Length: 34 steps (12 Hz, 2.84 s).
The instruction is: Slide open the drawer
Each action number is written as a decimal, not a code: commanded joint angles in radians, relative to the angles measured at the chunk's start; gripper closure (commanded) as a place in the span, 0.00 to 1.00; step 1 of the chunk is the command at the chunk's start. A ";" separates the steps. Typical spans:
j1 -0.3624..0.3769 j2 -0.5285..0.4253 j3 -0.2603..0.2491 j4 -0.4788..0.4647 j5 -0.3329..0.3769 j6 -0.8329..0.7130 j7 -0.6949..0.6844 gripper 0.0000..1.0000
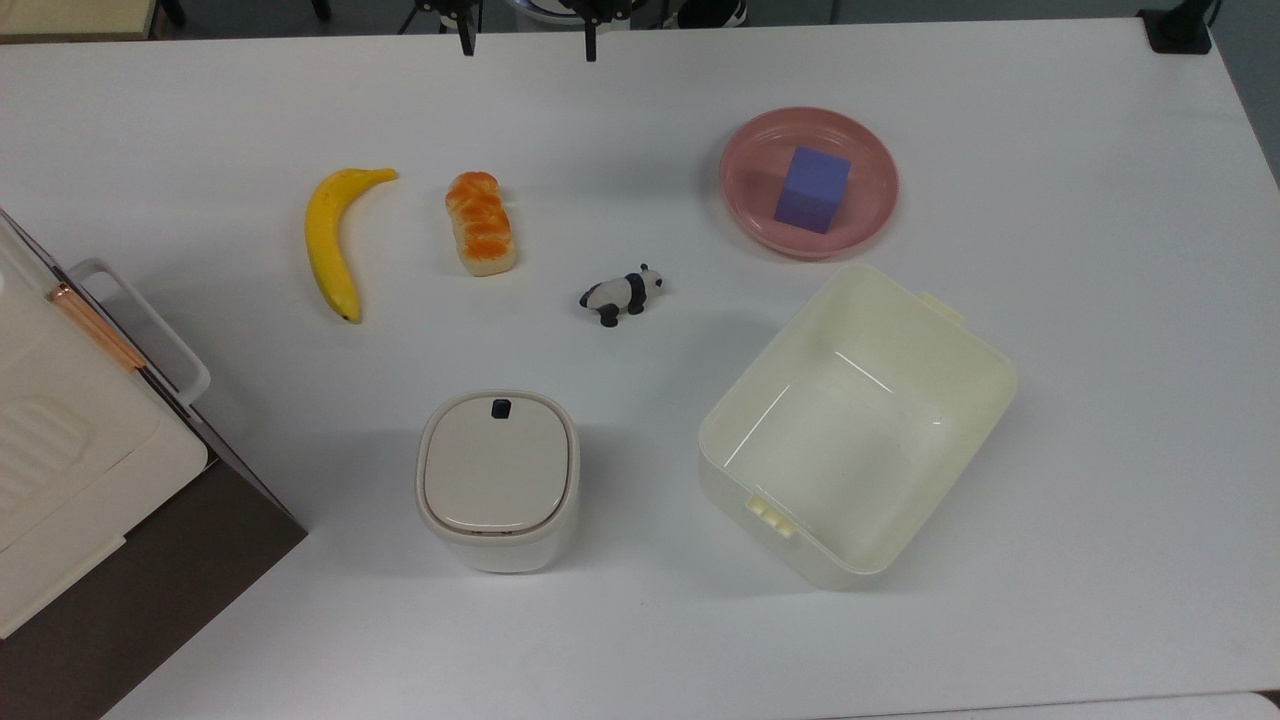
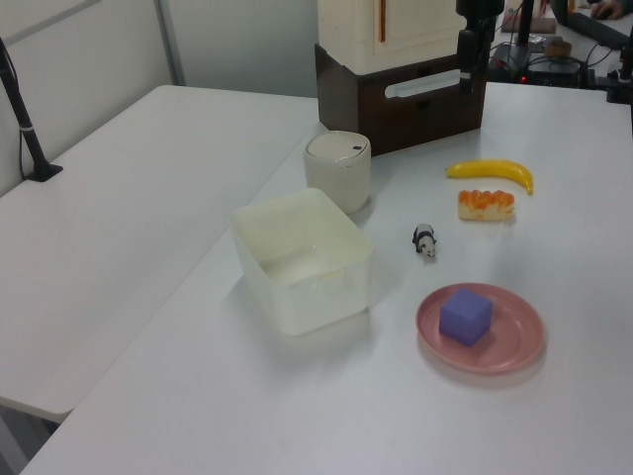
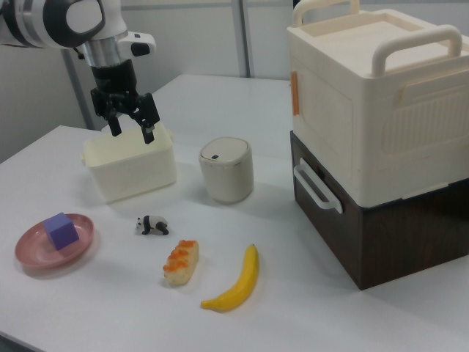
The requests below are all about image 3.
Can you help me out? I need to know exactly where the pink plastic plate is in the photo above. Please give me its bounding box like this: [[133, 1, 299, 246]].
[[14, 213, 96, 271]]

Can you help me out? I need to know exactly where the small beige lidded trash can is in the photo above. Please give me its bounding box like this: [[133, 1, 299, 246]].
[[199, 136, 254, 205]]

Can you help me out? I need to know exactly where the toy panda figure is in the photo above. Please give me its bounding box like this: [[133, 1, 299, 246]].
[[134, 215, 170, 237]]

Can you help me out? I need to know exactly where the yellow toy banana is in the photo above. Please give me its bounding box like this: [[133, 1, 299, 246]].
[[200, 243, 260, 313]]

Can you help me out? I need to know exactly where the dark brown drawer cabinet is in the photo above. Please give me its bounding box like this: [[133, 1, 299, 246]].
[[289, 130, 469, 292]]

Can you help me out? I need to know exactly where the orange door handle strip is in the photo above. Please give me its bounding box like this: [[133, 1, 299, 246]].
[[289, 71, 300, 117]]

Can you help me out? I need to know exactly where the toy bread with orange topping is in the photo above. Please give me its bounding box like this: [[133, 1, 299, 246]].
[[162, 239, 201, 287]]

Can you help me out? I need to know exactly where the cream toy microwave box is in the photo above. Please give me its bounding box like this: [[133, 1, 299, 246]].
[[286, 0, 469, 206]]

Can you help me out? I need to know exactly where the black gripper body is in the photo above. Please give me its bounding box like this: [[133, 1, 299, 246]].
[[89, 59, 154, 115]]

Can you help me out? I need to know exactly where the purple cube block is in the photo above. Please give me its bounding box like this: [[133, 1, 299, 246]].
[[43, 212, 81, 252]]

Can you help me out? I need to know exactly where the white plastic storage bin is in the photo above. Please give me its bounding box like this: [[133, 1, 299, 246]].
[[80, 122, 178, 205]]

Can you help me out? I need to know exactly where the brown drawer with white handle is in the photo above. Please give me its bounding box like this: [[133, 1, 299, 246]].
[[290, 131, 363, 291]]

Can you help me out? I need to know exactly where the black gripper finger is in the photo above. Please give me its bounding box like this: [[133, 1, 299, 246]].
[[91, 89, 123, 138], [131, 92, 163, 145]]

